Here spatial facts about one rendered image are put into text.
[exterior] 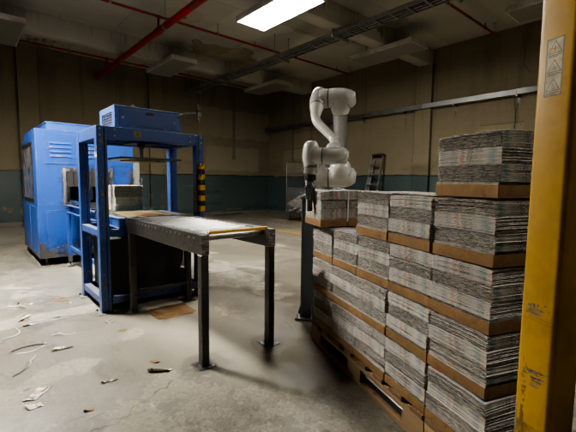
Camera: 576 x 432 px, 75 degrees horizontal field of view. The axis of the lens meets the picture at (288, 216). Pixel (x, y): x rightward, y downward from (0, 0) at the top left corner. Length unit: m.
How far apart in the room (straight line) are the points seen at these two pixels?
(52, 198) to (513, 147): 5.19
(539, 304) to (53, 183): 5.36
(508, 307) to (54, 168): 5.22
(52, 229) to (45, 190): 0.50
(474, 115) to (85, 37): 8.20
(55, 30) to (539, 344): 8.96
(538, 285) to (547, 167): 0.28
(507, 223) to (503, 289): 0.22
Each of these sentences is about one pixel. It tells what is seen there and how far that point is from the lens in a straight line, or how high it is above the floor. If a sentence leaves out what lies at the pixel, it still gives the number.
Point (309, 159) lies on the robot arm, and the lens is 2.40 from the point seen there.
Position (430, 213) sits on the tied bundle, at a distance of 1.62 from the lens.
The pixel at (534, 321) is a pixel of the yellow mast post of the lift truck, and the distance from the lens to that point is 1.12.
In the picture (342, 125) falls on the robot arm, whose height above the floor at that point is 1.53.
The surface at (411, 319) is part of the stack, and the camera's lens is 1.79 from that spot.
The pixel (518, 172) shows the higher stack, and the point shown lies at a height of 1.15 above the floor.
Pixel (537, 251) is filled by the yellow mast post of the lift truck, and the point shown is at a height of 0.95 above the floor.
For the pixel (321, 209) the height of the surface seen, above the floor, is 0.94.
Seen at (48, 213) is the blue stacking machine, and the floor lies 0.67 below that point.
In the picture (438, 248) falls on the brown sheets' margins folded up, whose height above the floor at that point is 0.86.
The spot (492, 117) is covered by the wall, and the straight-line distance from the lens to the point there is 9.09.
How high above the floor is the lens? 1.11
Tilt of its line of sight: 5 degrees down
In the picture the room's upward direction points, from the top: 1 degrees clockwise
